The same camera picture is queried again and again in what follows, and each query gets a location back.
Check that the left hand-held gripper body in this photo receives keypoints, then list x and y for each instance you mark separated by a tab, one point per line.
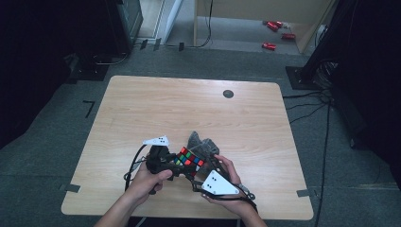
159	159

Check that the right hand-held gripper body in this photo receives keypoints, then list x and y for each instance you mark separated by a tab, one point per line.
219	184

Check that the multicoloured puzzle cube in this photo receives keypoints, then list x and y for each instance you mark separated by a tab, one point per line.
188	157

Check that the grey fluffy cloth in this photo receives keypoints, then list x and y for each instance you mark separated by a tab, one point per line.
205	145

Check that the person's left hand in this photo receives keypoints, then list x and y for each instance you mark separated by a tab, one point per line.
143	186

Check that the person's right hand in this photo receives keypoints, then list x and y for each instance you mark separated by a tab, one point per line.
242	205

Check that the dark round table grommet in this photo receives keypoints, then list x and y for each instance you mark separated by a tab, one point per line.
228	94

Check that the black metal stand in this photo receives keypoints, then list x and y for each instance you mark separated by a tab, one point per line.
299	78

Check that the red can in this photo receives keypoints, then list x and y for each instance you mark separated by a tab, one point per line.
279	24
288	36
269	46
272	26

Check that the white panel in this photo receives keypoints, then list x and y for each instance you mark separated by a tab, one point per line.
173	19

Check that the dark glass cabinet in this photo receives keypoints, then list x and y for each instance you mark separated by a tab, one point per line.
129	19

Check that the black curtain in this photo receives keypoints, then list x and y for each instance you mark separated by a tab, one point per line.
38	63
375	78

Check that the black floor base plate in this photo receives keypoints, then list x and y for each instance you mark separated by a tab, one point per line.
88	71

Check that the light wooden furniture frame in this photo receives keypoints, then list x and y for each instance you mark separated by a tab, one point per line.
252	8

